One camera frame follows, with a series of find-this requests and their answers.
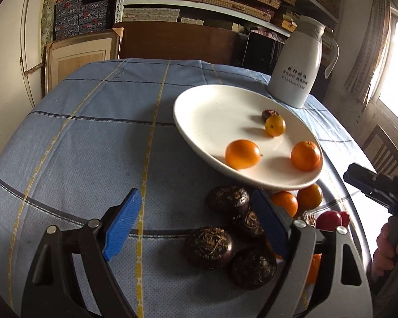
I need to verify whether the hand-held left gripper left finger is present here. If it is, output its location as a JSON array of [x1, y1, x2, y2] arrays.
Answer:
[[21, 188, 143, 318]]

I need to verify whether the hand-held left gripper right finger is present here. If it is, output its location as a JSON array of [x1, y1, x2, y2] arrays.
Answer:
[[251, 188, 374, 318]]

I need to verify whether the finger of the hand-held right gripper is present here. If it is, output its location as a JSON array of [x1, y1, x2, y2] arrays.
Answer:
[[343, 171, 375, 197], [348, 163, 378, 178]]

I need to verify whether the small yellow kumquat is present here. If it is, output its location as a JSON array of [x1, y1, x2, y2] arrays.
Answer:
[[265, 115, 286, 137]]

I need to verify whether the white oval plate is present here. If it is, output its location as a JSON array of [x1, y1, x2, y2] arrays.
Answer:
[[173, 84, 324, 191]]

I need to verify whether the person's right hand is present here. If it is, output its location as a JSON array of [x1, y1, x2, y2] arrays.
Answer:
[[371, 222, 398, 282]]

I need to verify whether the wooden chair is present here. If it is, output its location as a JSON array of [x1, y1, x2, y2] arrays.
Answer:
[[361, 124, 398, 177]]

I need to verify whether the blue checked tablecloth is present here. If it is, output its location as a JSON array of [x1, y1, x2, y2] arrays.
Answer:
[[0, 58, 374, 318]]

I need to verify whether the patterned curtain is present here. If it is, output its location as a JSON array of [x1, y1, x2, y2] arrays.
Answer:
[[343, 0, 395, 104]]

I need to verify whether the white thermos jug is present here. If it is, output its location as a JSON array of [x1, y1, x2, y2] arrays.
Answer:
[[267, 15, 339, 109]]

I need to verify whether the black furniture panel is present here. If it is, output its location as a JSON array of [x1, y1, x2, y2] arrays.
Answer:
[[241, 30, 287, 76]]

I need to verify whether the light wooden panel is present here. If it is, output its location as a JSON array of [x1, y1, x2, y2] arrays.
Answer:
[[45, 27, 124, 96]]

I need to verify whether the dark brown wooden board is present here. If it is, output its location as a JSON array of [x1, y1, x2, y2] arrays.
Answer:
[[113, 23, 249, 67]]

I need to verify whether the stack of blue patterned boxes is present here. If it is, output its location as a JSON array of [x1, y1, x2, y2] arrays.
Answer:
[[55, 0, 109, 40]]

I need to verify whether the white door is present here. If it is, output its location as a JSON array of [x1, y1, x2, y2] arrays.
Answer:
[[0, 0, 55, 108]]

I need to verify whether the white metal shelf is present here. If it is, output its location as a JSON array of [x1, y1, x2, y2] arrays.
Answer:
[[114, 0, 345, 42]]

